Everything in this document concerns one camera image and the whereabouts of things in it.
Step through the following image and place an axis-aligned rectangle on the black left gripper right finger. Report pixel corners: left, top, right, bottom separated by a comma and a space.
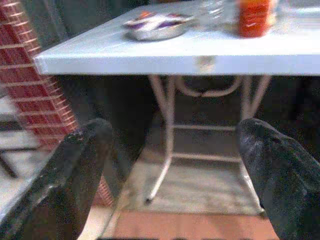
236, 117, 320, 240

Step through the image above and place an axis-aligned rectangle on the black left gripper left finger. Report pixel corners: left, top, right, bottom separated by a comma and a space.
0, 117, 114, 240

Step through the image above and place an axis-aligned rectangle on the red brick tiled pillar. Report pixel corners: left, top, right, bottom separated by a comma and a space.
0, 0, 115, 208

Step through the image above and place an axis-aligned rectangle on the white folding table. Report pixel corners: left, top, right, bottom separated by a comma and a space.
33, 0, 320, 204

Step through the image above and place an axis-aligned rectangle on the orange bottle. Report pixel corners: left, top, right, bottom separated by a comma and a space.
237, 0, 273, 39

